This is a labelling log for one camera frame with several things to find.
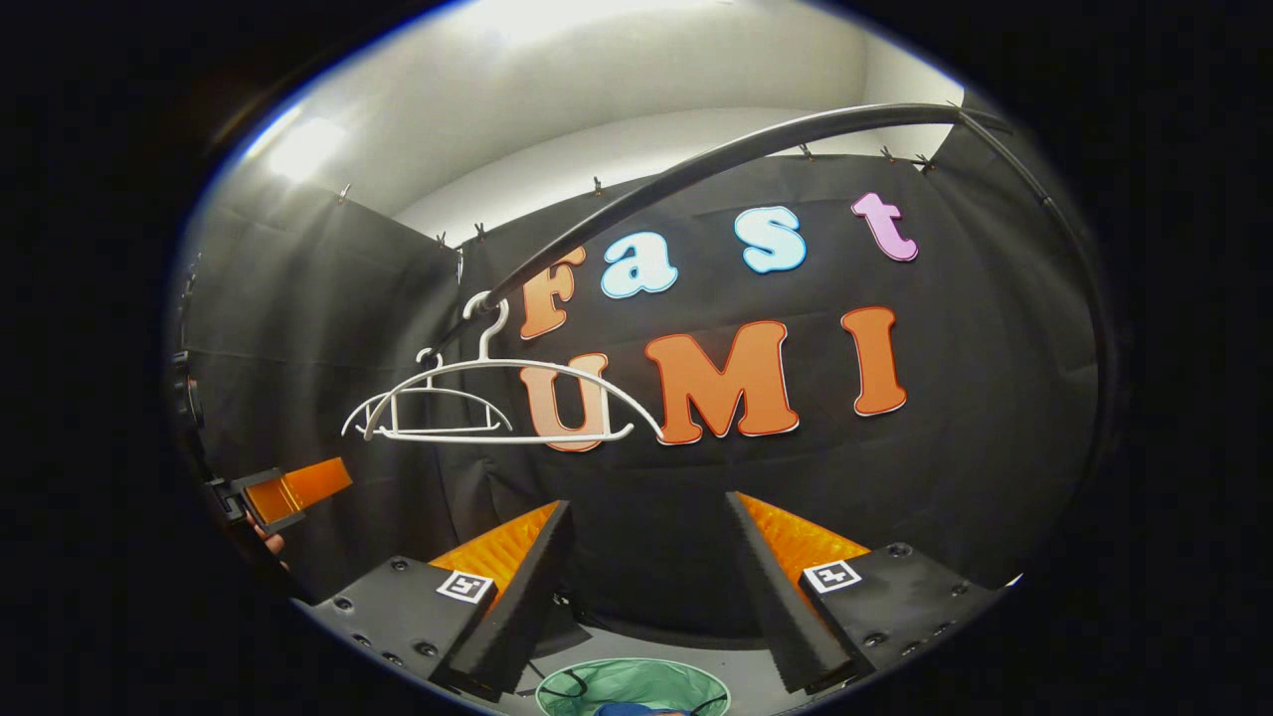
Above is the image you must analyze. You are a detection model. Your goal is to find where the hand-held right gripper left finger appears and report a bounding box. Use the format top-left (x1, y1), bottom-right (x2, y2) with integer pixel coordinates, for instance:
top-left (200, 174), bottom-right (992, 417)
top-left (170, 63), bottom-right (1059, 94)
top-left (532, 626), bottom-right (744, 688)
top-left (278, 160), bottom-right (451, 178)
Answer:
top-left (303, 500), bottom-right (575, 700)

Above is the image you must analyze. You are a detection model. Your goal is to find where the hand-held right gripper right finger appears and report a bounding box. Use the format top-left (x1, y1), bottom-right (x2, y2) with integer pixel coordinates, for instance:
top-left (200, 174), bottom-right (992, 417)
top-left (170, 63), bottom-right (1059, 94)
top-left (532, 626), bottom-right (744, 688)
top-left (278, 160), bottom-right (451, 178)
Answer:
top-left (723, 491), bottom-right (1003, 697)

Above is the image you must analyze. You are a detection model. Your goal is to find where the green laundry hamper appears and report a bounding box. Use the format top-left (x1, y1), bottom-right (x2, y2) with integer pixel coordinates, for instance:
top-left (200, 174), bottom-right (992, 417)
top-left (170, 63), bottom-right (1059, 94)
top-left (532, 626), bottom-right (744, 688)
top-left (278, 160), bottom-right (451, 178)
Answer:
top-left (535, 656), bottom-right (732, 716)

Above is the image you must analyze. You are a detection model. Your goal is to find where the white plastic hanger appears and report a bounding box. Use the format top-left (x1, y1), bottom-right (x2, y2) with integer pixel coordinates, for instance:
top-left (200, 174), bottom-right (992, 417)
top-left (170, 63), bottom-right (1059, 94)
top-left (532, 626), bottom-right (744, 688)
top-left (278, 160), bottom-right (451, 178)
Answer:
top-left (363, 291), bottom-right (665, 446)
top-left (341, 348), bottom-right (513, 439)

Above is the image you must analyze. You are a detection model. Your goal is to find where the black clothes rack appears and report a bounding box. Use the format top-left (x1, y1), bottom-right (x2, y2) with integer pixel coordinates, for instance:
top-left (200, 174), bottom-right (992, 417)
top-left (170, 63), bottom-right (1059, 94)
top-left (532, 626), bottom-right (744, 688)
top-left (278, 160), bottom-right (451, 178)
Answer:
top-left (430, 102), bottom-right (1120, 488)

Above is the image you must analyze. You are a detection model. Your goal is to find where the small ceiling light panel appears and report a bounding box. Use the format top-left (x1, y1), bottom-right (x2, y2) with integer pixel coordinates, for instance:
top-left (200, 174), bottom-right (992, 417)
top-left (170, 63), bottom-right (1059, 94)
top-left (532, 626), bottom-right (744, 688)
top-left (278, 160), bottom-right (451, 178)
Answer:
top-left (264, 117), bottom-right (349, 185)

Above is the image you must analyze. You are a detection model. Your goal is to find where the black backdrop cloth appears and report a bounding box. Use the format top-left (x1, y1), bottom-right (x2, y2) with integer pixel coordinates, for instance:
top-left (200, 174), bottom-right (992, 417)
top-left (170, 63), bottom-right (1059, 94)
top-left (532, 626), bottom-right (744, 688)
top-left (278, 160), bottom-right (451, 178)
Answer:
top-left (169, 94), bottom-right (1120, 652)

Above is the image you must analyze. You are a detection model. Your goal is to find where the row of metal clips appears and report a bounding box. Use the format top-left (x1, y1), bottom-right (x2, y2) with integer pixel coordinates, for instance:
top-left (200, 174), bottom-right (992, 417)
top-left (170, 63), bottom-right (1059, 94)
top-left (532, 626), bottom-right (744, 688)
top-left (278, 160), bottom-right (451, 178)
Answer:
top-left (336, 144), bottom-right (941, 262)

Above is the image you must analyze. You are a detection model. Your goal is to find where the large ceiling light panel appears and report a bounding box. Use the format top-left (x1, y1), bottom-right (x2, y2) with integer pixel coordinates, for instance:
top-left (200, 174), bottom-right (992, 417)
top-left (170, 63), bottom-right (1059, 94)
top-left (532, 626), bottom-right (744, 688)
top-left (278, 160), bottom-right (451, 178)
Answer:
top-left (457, 0), bottom-right (742, 46)

